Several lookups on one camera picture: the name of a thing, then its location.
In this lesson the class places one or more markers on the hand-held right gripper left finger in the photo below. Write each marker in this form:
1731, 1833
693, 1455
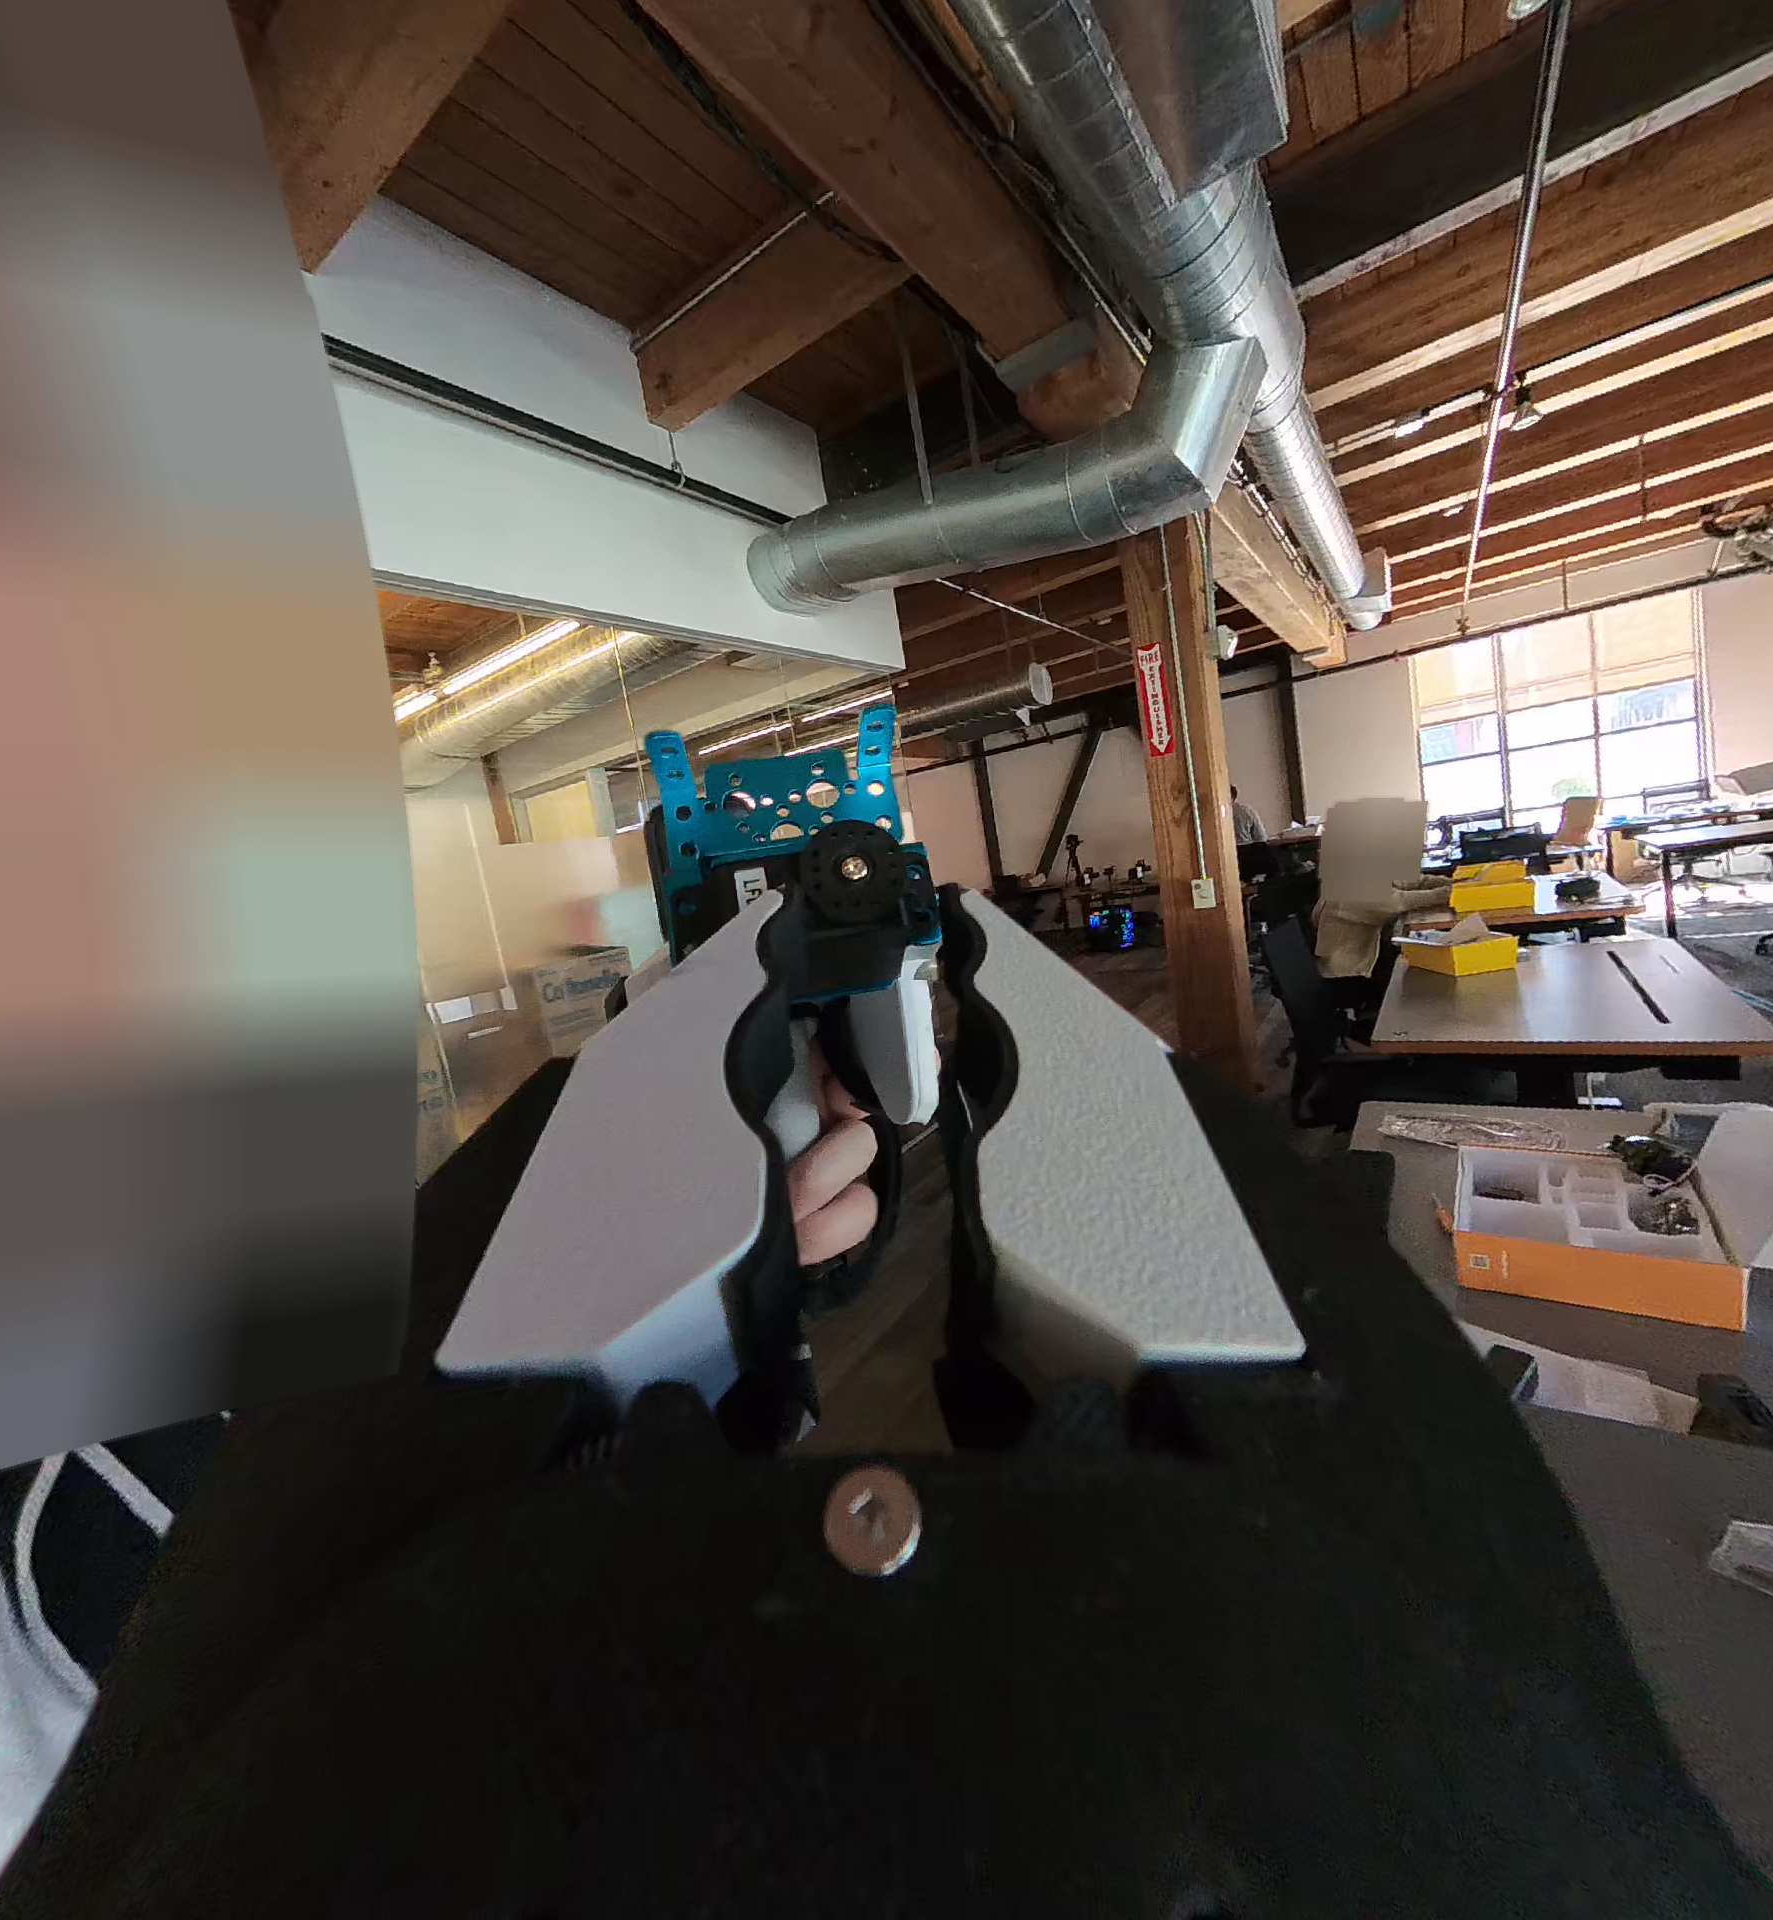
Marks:
632, 1172

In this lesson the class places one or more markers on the white blue cardboard box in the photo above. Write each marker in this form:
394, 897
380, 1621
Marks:
578, 998

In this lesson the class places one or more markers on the white paper sheet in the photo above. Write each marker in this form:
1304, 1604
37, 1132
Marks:
1592, 1379

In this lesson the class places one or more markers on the person's left hand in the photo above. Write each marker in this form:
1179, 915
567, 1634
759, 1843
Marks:
835, 1186

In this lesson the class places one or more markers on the orange box with white insert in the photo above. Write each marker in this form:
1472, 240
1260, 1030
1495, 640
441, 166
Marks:
1592, 1283

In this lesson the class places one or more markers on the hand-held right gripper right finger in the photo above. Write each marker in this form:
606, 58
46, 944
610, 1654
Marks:
1126, 1186

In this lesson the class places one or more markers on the yellow bin with paper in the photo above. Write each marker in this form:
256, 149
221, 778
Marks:
1472, 956

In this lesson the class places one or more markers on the wooden top desk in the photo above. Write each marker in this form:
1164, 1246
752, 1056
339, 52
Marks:
1547, 1006

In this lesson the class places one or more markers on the silver branch air duct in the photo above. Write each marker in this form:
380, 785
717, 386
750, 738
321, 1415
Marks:
977, 518

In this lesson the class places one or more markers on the small black device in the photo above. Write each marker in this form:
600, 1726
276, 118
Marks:
1750, 1415

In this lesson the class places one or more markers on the large paned window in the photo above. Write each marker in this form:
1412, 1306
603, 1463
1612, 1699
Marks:
1561, 719

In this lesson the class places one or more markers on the long clear plastic bag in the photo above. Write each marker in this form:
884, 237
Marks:
1485, 1131

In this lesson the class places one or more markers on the wooden post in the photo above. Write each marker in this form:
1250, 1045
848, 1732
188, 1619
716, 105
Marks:
1194, 961

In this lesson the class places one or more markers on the metal ceiling pipe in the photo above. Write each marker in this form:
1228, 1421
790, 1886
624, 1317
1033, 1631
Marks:
1516, 302

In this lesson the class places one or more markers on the white box lid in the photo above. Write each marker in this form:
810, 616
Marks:
1771, 1172

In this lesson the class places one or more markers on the red sign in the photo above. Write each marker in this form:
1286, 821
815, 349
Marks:
1156, 697

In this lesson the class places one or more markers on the blue metal servo bracket assembly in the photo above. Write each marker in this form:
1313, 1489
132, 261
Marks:
691, 899

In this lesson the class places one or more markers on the large silver air duct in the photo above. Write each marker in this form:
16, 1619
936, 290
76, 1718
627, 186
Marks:
1201, 226

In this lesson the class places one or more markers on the fluorescent ceiling light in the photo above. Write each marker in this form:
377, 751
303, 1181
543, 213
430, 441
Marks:
490, 669

